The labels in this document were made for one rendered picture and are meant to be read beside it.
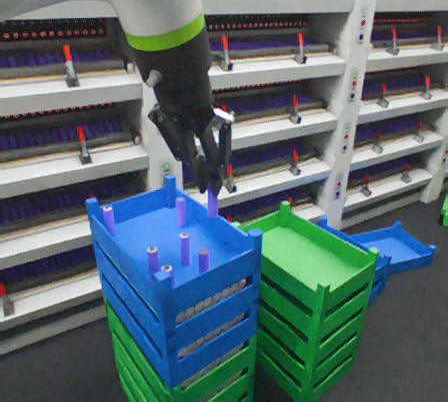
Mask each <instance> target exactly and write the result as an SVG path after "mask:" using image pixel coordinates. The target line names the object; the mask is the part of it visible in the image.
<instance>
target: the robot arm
mask: <svg viewBox="0 0 448 402"><path fill-rule="evenodd" d="M66 1H75V0H0V22H1V21H7V20H9V19H12V18H15V17H17V16H20V15H23V14H26V13H29V12H32V11H35V10H38V9H41V8H45V7H47V6H51V5H54V4H58V3H62V2H66ZM93 1H101V2H105V1H107V2H110V3H111V4H112V7H113V8H114V10H115V13H116V15H117V17H118V19H119V21H120V24H121V26H122V28H123V30H124V33H125V36H126V38H127V41H128V44H129V46H130V49H131V51H132V54H133V57H134V58H135V64H136V66H137V69H138V72H139V74H140V77H141V79H142V81H143V83H144V84H145V85H146V86H147V87H148V88H150V89H153V92H154V94H155V97H156V99H157V102H158V103H156V104H155V105H154V106H153V108H152V109H151V111H150V112H149V114H148V115H147V116H148V118H149V119H150V120H151V121H152V122H153V123H154V124H155V125H156V126H157V128H158V130H159V132H160V133H161V135H162V137H163V139H164V140H165V142H166V143H167V145H168V147H169V148H170V152H171V154H172V155H173V157H174V159H175V160H176V161H181V160H183V161H185V163H186V164H187V165H188V167H189V170H190V173H191V175H192V176H193V177H195V179H196V183H197V186H198V189H199V192H200V194H202V195H204V194H205V192H206V190H207V188H208V183H209V184H210V187H211V190H212V194H213V196H214V197H218V196H219V194H220V191H221V189H222V187H223V181H222V177H223V175H224V171H223V169H225V168H226V167H227V165H228V163H229V161H230V158H231V156H232V125H233V123H234V121H235V119H236V116H237V115H236V113H235V112H233V111H230V112H229V113H228V114H227V113H225V112H223V111H221V110H219V109H218V105H217V103H216V102H215V101H214V99H213V97H212V86H211V83H210V78H209V73H208V72H209V71H210V69H211V67H212V64H213V60H212V54H211V50H210V46H209V41H208V36H207V31H206V26H205V21H204V16H203V12H202V7H201V2H200V0H93ZM213 118H215V119H216V121H217V125H218V126H217V129H219V134H218V142H219V148H218V145H217V142H216V139H215V137H214V134H213V131H212V122H211V121H212V120H213ZM193 132H194V133H193ZM194 135H195V138H196V139H198V140H199V141H200V144H201V147H202V149H203V152H204V154H205V157H206V160H207V162H208V164H207V166H206V164H205V160H204V156H203V155H202V154H199V155H198V153H199V151H200V150H199V151H198V150H197V147H196V142H195V138H194ZM178 148H179V149H178ZM197 151H198V152H197ZM197 155H198V157H197Z"/></svg>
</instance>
